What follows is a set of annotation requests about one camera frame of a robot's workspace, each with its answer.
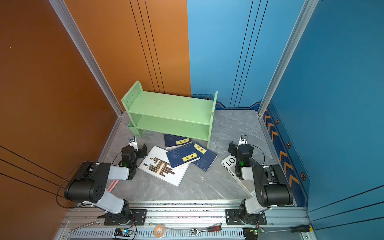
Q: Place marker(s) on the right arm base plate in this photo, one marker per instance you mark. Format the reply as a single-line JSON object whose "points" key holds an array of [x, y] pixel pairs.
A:
{"points": [[235, 217]]}

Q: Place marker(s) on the pink strip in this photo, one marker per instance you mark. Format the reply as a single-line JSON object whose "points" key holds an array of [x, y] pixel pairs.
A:
{"points": [[112, 185]]}

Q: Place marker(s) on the blue book top middle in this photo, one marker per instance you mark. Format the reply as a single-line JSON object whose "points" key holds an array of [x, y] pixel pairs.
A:
{"points": [[183, 155]]}

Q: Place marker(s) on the blue book rear left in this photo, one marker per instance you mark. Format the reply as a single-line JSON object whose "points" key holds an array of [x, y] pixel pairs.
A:
{"points": [[173, 142]]}

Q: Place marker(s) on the blue book lower right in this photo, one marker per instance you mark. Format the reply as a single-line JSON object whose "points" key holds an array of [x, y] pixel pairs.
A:
{"points": [[207, 157]]}

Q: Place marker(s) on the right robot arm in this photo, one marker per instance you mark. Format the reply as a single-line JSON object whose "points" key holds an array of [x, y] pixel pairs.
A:
{"points": [[269, 181]]}

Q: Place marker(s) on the blue book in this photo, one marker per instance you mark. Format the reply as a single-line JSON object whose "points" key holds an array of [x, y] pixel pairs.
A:
{"points": [[207, 157], [173, 142], [183, 155]]}

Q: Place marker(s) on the small circuit board right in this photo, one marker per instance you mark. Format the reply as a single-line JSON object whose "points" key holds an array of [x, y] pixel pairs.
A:
{"points": [[252, 233]]}

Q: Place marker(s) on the white LOVER book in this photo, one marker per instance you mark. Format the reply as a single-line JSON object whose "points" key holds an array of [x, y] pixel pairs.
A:
{"points": [[229, 164]]}

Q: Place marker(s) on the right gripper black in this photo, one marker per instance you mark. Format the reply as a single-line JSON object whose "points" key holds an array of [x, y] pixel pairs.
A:
{"points": [[232, 148]]}

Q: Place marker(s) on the tape roll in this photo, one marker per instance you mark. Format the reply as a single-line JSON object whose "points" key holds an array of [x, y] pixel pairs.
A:
{"points": [[159, 231]]}

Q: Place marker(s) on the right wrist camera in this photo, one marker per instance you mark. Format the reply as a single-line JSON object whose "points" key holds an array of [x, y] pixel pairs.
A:
{"points": [[243, 140]]}

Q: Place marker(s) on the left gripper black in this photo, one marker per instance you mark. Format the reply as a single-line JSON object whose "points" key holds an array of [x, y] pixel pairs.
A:
{"points": [[142, 151]]}

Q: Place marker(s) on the ratchet with red handle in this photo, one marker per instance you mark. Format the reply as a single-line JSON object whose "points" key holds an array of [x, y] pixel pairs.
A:
{"points": [[196, 231]]}

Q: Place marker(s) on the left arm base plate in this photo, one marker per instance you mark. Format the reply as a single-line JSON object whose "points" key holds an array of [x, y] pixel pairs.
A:
{"points": [[137, 218]]}

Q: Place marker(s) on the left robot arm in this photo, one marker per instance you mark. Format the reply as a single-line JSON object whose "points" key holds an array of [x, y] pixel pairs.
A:
{"points": [[89, 186]]}

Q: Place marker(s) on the white book with brown pattern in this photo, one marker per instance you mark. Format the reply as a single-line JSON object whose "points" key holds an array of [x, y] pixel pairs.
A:
{"points": [[156, 164]]}

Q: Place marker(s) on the yellow black screwdriver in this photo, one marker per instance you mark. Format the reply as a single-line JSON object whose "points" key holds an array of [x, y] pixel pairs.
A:
{"points": [[297, 229]]}

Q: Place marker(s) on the green two-tier shelf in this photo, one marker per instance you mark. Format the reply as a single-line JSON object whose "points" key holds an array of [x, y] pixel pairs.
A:
{"points": [[169, 114]]}

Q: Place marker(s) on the small circuit board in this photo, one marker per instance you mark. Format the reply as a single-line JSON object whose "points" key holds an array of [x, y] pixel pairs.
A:
{"points": [[252, 233], [123, 234]]}

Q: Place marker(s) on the small circuit board left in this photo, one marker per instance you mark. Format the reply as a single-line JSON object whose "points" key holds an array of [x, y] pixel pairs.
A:
{"points": [[123, 234]]}

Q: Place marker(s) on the silver wrench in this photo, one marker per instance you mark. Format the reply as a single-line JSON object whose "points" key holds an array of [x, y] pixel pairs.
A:
{"points": [[84, 226]]}

